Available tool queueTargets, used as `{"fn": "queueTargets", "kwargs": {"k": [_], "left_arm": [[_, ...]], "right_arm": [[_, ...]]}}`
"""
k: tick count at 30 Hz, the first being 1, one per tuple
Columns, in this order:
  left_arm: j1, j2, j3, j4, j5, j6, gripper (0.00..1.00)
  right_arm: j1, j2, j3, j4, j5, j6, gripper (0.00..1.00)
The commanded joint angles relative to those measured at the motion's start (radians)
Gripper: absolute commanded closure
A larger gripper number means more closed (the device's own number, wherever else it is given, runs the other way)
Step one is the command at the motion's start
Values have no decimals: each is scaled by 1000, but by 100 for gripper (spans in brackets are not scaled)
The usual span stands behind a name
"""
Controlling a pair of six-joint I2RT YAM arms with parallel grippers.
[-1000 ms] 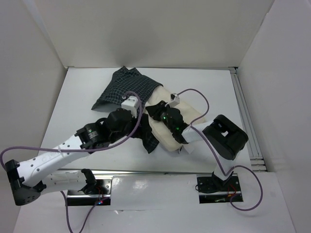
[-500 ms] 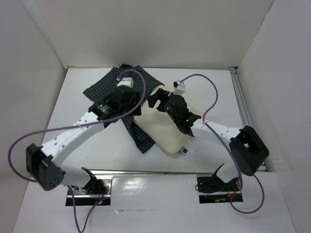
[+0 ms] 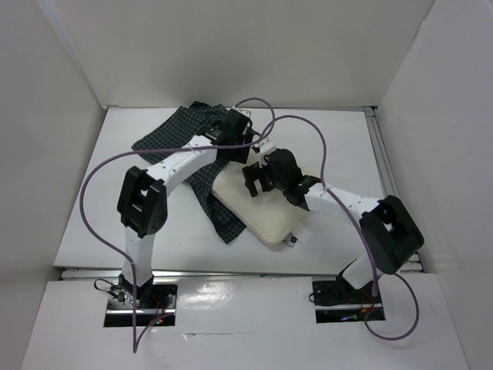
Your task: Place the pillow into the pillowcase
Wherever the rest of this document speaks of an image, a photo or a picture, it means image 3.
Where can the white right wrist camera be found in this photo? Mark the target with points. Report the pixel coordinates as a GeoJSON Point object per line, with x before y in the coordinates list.
{"type": "Point", "coordinates": [263, 149]}

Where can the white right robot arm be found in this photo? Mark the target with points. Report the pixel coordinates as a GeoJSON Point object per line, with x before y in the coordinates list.
{"type": "Point", "coordinates": [390, 235]}

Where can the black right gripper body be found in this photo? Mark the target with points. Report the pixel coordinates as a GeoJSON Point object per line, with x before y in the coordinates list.
{"type": "Point", "coordinates": [256, 176]}

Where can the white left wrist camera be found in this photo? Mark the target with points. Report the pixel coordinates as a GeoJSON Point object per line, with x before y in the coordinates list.
{"type": "Point", "coordinates": [244, 112]}

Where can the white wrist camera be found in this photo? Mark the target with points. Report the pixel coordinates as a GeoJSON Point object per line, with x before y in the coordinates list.
{"type": "Point", "coordinates": [263, 149]}
{"type": "Point", "coordinates": [244, 112]}

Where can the aluminium frame rail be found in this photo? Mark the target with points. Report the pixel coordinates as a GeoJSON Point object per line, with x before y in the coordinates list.
{"type": "Point", "coordinates": [346, 148]}

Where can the cream white pillow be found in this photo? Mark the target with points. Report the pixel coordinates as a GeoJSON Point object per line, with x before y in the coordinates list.
{"type": "Point", "coordinates": [269, 216]}

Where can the white pillow tag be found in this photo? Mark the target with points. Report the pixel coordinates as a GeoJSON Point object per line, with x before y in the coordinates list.
{"type": "Point", "coordinates": [297, 237]}

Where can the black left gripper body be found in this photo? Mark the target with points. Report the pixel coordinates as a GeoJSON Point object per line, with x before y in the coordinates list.
{"type": "Point", "coordinates": [236, 154]}

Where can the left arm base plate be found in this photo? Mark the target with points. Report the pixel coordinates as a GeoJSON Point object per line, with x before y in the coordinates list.
{"type": "Point", "coordinates": [161, 303]}

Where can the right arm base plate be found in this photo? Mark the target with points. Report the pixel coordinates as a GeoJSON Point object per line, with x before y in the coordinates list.
{"type": "Point", "coordinates": [337, 302]}

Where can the dark plaid pillowcase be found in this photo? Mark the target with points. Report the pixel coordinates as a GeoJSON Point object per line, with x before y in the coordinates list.
{"type": "Point", "coordinates": [175, 132]}

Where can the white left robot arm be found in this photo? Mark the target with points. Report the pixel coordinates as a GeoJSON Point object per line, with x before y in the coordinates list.
{"type": "Point", "coordinates": [142, 201]}

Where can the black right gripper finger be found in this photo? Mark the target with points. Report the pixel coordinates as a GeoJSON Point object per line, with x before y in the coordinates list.
{"type": "Point", "coordinates": [296, 199]}
{"type": "Point", "coordinates": [251, 175]}

